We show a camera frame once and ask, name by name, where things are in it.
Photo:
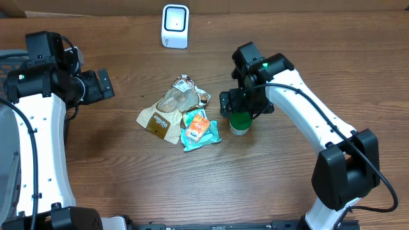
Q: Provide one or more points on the green lid jar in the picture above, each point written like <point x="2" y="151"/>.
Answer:
<point x="239" y="123"/>

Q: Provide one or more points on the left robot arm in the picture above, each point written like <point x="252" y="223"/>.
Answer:
<point x="48" y="83"/>

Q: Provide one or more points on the teal tissue pack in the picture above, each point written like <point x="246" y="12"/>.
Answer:
<point x="211" y="136"/>

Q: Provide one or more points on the orange snack packet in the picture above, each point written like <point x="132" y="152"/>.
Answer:
<point x="197" y="128"/>

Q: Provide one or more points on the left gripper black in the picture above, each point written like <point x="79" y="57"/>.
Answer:
<point x="97" y="94"/>

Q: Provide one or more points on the grey plastic mesh basket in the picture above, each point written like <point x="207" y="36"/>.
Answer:
<point x="10" y="165"/>

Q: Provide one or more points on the brown clear snack bag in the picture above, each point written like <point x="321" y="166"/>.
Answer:
<point x="163" y="118"/>

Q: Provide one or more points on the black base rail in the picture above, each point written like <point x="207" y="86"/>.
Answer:
<point x="223" y="226"/>

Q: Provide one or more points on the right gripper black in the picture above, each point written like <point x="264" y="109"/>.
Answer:
<point x="236" y="97"/>

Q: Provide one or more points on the white barcode scanner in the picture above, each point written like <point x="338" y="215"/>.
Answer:
<point x="175" y="26"/>

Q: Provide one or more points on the small green white packet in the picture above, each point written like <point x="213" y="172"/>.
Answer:
<point x="189" y="116"/>

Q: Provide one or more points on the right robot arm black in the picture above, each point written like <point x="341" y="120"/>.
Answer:
<point x="347" y="163"/>

